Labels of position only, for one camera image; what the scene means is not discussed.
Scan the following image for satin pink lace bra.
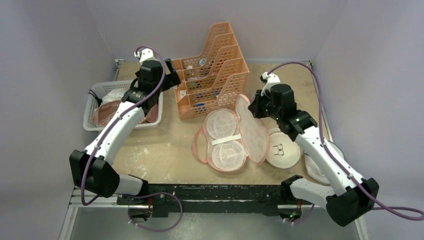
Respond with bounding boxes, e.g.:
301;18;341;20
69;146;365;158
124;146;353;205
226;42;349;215
89;100;159;127

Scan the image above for white round bag near edge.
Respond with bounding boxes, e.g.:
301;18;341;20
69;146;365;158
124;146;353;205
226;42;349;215
303;141;345;185

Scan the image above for floral mesh laundry bag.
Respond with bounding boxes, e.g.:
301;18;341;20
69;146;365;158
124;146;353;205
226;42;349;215
191;93;270;172

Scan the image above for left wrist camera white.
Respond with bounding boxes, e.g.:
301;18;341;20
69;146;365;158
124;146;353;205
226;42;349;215
134;48;157;65

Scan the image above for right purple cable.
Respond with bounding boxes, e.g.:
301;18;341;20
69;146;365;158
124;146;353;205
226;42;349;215
264;61;424;222

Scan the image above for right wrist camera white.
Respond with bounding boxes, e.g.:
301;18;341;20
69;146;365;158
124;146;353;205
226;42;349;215
260;72;281;96

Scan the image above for orange file organizer rack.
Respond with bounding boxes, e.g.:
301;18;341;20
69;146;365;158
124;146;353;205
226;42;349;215
172;22;250;121

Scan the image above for white round mesh laundry bag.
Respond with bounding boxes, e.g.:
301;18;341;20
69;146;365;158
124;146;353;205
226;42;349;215
266;128;301;169

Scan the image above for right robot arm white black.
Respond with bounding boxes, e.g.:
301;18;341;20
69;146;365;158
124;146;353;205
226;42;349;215
248;83;380;227

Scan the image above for white plastic basket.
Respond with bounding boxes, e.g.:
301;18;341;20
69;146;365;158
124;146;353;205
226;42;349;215
82;80;164;132

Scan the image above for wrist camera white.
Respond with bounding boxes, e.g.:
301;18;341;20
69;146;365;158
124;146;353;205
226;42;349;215
260;72;281;96
134;48;157;65

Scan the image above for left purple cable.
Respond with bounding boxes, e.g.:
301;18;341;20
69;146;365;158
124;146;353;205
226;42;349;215
80;46;167;207

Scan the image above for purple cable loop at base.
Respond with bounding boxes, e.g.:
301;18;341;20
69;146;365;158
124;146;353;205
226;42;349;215
127;192;184;233

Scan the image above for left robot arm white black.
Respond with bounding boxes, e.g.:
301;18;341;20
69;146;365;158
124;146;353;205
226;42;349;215
69;58;181;205

